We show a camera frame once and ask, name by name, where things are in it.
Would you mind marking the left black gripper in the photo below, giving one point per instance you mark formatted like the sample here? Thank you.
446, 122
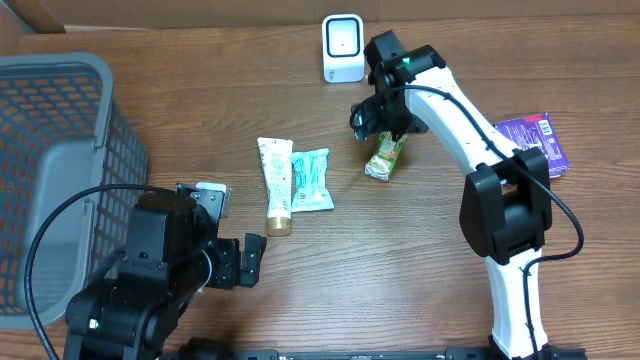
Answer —
228, 263

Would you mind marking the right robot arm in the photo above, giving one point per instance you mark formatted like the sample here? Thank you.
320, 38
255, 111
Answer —
505, 211

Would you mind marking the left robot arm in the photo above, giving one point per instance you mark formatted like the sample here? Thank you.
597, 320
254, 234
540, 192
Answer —
172, 251

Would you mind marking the teal snack packet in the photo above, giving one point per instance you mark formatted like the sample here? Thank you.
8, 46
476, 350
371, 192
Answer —
311, 193

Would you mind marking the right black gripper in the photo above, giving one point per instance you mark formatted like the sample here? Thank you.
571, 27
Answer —
382, 123

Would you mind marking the purple sanitary pad pack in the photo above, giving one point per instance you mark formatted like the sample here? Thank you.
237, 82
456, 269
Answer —
537, 131

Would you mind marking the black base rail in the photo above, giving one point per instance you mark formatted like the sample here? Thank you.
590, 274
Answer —
453, 353

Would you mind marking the green yellow snack pack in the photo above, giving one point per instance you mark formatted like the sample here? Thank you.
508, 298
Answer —
382, 164

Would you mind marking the white barcode scanner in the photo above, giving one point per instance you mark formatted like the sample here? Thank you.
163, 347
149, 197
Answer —
343, 48

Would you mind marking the grey plastic basket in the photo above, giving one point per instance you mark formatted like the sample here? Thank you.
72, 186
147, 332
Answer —
62, 132

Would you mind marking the white cream tube gold cap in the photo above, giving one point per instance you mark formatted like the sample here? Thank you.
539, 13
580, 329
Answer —
277, 168

